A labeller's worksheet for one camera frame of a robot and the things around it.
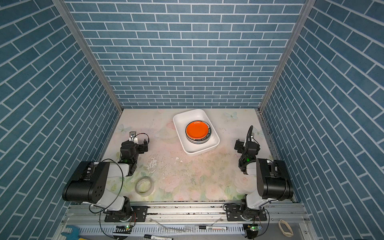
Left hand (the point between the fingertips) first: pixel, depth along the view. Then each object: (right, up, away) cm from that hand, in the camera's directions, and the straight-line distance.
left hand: (137, 139), depth 93 cm
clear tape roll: (+8, -25, -10) cm, 29 cm away
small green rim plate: (+41, -2, +3) cm, 41 cm away
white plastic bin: (+26, +13, +19) cm, 34 cm away
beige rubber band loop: (+79, -40, -26) cm, 93 cm away
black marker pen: (+20, -42, -26) cm, 53 cm away
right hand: (+69, 0, +1) cm, 69 cm away
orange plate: (+38, +5, +9) cm, 39 cm away
